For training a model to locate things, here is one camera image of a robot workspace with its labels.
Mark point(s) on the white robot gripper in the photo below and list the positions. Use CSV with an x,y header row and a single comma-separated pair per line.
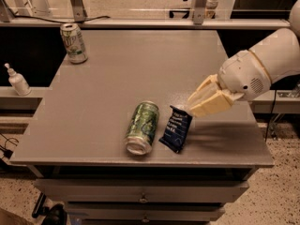
x,y
243,75

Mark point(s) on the blue rxbar blueberry wrapper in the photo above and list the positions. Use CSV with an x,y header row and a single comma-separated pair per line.
x,y
176,130

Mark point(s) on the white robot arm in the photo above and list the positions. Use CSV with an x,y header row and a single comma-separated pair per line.
x,y
279,53

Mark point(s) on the green can lying down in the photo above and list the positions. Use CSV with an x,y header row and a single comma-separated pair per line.
x,y
142,128

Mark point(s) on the white green 7up can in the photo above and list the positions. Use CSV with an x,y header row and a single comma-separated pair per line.
x,y
72,37

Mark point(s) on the grey drawer cabinet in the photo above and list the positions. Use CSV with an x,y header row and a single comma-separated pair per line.
x,y
75,142

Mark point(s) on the upper drawer knob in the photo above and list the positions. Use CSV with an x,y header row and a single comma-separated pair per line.
x,y
143,199

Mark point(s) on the white pump bottle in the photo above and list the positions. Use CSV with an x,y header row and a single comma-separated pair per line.
x,y
17,81

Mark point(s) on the black object on floor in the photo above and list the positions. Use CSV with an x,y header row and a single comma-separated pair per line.
x,y
52,216

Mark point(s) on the grey metal bracket right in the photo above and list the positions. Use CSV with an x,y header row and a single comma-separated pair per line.
x,y
198,11

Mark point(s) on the grey metal bracket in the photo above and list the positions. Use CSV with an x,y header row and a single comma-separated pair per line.
x,y
198,11
79,12

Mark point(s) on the grey metal bracket left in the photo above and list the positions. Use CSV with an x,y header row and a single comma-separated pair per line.
x,y
79,12

